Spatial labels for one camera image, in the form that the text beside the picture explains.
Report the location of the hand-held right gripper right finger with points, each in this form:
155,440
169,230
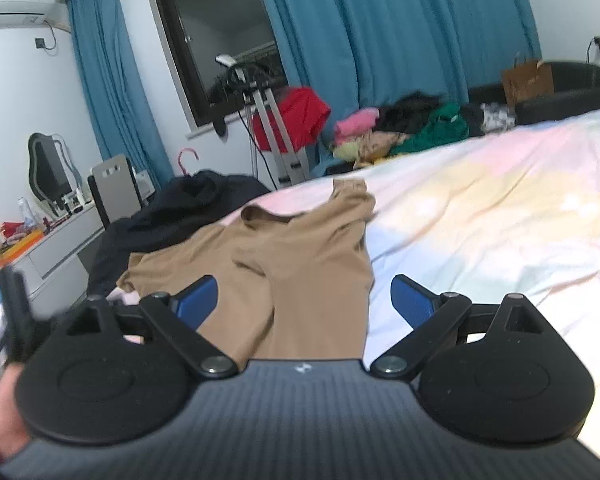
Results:
409,302

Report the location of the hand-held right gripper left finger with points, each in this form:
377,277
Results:
199,302

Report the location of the tan knit garment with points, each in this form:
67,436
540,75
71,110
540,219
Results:
290,270

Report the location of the person's left forearm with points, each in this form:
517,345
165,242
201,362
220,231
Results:
0,405

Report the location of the red clothes hanger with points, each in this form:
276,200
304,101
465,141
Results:
186,160

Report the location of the black clothes pile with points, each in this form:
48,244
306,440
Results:
410,110

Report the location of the orange box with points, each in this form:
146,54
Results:
22,246

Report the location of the white dresser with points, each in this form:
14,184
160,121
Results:
60,250

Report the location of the black garment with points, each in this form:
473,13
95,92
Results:
180,210

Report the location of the clear plastic bottle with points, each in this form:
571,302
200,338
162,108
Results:
26,214

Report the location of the pastel bed blanket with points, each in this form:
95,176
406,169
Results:
480,210

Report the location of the grey chair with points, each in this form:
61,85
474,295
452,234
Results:
115,190

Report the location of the wavy framed mirror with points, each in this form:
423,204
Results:
47,170

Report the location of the brown patterned cloth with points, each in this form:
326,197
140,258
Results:
375,144

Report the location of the green garment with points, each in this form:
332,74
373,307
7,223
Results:
435,132

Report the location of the silver garment steamer stand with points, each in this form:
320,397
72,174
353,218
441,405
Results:
275,130

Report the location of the pink cloth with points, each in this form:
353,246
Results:
355,121

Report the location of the black and white cloth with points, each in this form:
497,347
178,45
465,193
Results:
497,117

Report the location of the red garment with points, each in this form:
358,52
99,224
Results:
295,115

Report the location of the narrow blue curtain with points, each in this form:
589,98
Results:
110,85

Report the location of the brown paper bag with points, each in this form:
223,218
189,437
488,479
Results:
527,82

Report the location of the black sofa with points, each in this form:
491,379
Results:
575,95

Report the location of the wide blue curtain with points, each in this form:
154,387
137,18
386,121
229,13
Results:
405,35

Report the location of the dark window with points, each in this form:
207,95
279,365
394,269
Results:
205,35

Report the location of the wall socket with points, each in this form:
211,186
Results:
40,43

